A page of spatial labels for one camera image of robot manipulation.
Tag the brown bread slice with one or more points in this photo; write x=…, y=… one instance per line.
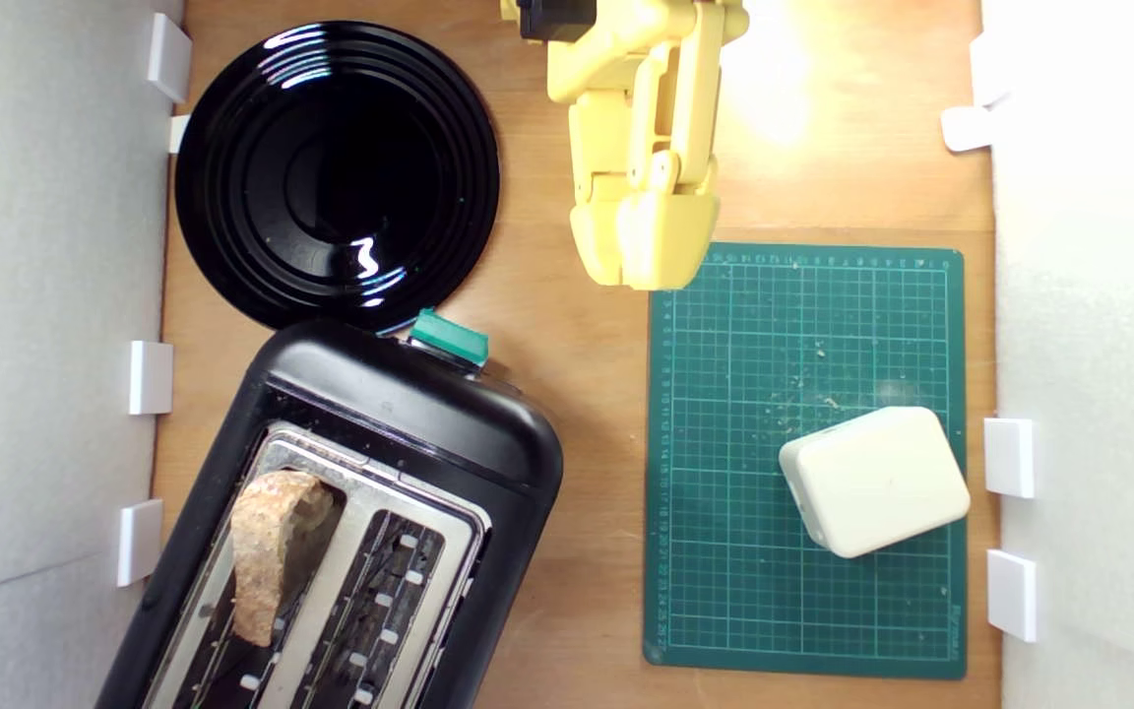
x=267, y=551

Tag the green toaster lever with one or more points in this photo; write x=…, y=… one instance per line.
x=449, y=337

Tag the black two-slot toaster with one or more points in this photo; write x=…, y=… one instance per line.
x=409, y=414

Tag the black plate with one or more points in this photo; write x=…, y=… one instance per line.
x=331, y=177

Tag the white block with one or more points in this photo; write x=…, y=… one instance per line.
x=872, y=483

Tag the green cutting mat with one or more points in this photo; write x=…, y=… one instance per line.
x=724, y=591

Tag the small white wall clip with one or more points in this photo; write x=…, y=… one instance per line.
x=966, y=128
x=179, y=133

